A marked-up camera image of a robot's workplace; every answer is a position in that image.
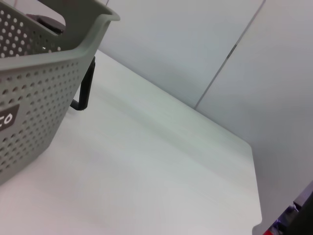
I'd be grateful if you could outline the grey perforated storage bin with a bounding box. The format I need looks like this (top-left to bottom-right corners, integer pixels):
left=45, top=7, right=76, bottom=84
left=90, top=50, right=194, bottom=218
left=0, top=0, right=121, bottom=186

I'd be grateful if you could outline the black cabinet beside table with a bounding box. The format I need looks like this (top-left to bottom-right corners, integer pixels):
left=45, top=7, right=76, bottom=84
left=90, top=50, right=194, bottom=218
left=285, top=180, right=313, bottom=235

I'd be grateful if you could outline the glass teapot black handle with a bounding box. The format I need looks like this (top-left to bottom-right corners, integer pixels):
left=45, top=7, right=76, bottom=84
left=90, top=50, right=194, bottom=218
left=25, top=13, right=96, bottom=112

